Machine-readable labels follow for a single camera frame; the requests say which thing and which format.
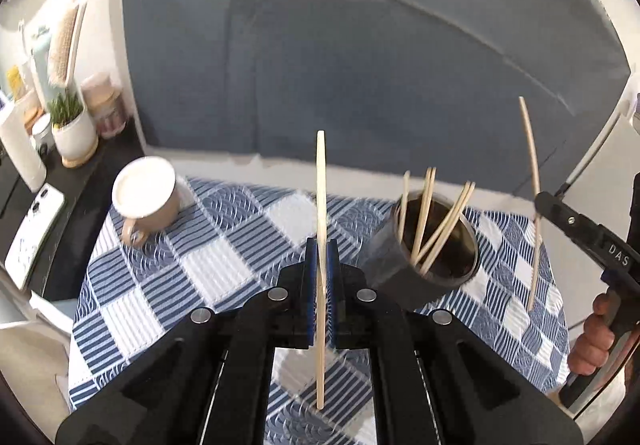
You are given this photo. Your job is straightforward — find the grey-blue sofa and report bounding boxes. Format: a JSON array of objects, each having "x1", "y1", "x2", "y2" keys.
[{"x1": 120, "y1": 0, "x2": 632, "y2": 198}]

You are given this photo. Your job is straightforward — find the person's right hand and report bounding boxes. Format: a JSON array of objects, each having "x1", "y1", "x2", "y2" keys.
[{"x1": 568, "y1": 294, "x2": 617, "y2": 376}]

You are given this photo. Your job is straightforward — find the potted plant in white pot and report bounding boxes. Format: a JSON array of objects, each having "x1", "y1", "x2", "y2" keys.
[{"x1": 47, "y1": 90, "x2": 99, "y2": 169}]

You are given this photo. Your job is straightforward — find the beige ceramic cup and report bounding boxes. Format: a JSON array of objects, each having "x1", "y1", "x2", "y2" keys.
[{"x1": 111, "y1": 156, "x2": 181, "y2": 247}]

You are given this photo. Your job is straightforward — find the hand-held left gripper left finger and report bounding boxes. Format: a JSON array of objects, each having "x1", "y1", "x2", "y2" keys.
[{"x1": 55, "y1": 237, "x2": 321, "y2": 445}]

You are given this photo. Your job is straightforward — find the yellow bottle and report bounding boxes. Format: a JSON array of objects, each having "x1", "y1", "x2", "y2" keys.
[{"x1": 7, "y1": 68, "x2": 26, "y2": 101}]

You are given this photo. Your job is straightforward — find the single wooden chopstick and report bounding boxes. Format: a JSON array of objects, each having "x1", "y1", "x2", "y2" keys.
[
  {"x1": 315, "y1": 130, "x2": 328, "y2": 411},
  {"x1": 518, "y1": 96, "x2": 543, "y2": 312}
]

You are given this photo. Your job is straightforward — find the white flat device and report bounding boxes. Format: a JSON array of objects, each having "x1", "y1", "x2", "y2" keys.
[{"x1": 5, "y1": 182, "x2": 66, "y2": 291}]

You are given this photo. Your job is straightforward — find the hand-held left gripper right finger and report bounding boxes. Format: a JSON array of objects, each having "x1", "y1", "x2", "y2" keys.
[{"x1": 327, "y1": 237, "x2": 583, "y2": 445}]

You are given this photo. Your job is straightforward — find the blue white patterned tablecloth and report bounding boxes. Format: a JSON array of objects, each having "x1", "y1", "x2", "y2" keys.
[{"x1": 67, "y1": 176, "x2": 571, "y2": 445}]

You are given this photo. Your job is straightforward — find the black side table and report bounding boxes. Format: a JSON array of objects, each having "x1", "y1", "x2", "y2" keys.
[{"x1": 0, "y1": 125, "x2": 146, "y2": 301}]

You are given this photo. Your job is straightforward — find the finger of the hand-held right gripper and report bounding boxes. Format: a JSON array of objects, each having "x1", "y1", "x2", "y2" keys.
[{"x1": 534, "y1": 192, "x2": 602, "y2": 252}]

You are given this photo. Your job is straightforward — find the group of wooden chopsticks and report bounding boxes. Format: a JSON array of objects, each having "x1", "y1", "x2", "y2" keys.
[{"x1": 397, "y1": 166, "x2": 477, "y2": 276}]

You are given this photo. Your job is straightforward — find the black cylindrical utensil holder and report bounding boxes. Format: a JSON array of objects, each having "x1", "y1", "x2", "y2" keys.
[{"x1": 361, "y1": 192, "x2": 481, "y2": 312}]

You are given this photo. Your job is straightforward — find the pale green bottle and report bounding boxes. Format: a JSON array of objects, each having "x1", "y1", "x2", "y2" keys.
[{"x1": 30, "y1": 25, "x2": 54, "y2": 101}]

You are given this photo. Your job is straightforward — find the wooden hairbrush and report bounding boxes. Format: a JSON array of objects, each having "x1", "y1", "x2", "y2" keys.
[{"x1": 47, "y1": 0, "x2": 116, "y2": 88}]

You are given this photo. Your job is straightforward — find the stacked pink jars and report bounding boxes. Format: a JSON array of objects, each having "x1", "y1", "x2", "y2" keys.
[{"x1": 80, "y1": 72, "x2": 127, "y2": 138}]

